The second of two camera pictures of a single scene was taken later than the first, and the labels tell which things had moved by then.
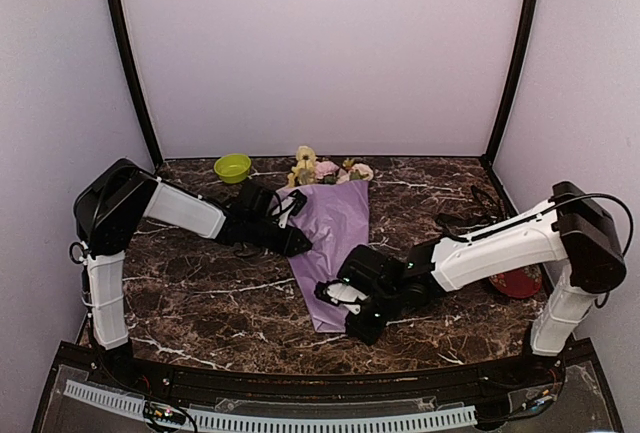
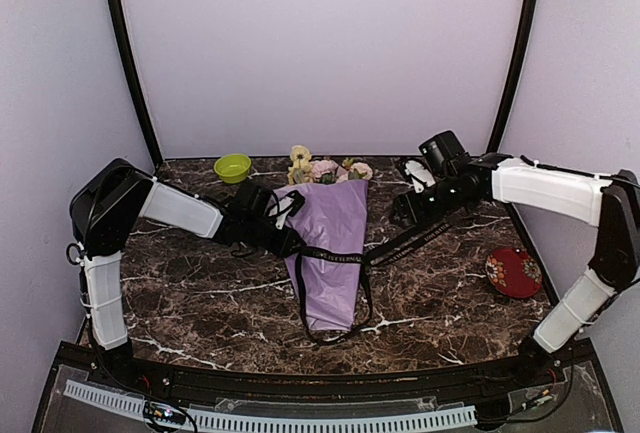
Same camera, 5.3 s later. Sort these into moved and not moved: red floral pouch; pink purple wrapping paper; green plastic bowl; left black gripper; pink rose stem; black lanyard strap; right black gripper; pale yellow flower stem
Moved: pale yellow flower stem; right black gripper; black lanyard strap
Not moved: green plastic bowl; pink purple wrapping paper; pink rose stem; left black gripper; red floral pouch
